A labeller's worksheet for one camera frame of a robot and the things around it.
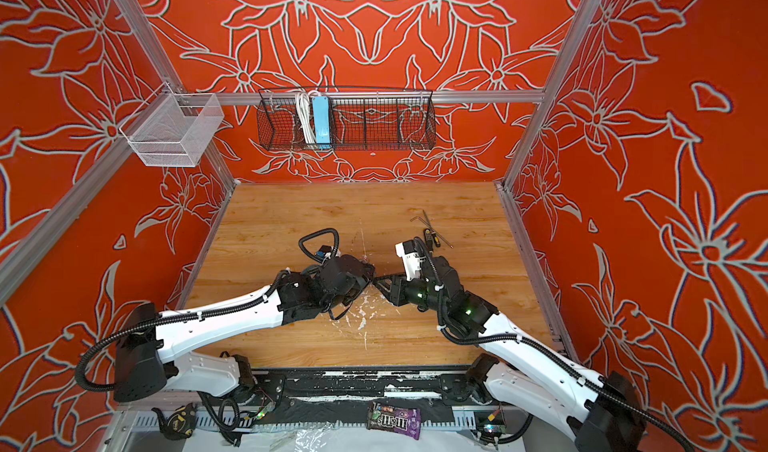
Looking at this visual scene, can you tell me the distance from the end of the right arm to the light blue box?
0.50 m

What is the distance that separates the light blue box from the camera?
902 millimetres

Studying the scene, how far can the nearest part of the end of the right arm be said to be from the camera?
545mm
